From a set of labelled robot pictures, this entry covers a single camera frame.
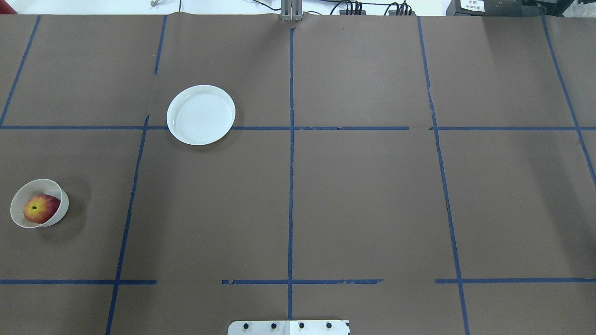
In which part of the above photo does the white round plate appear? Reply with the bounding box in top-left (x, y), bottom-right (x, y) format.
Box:
top-left (166, 85), bottom-right (236, 146)

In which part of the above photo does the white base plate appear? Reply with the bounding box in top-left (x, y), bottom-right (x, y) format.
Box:
top-left (227, 320), bottom-right (351, 335)

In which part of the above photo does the aluminium frame post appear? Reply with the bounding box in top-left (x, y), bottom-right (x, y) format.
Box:
top-left (279, 0), bottom-right (304, 21)

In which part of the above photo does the brown paper table mat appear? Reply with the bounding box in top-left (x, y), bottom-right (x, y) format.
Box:
top-left (1, 13), bottom-right (595, 335)

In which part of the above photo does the white paper bowl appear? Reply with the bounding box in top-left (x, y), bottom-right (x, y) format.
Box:
top-left (9, 179), bottom-right (69, 228)

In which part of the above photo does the red yellow apple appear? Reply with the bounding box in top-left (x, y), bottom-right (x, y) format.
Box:
top-left (23, 194), bottom-right (61, 225)

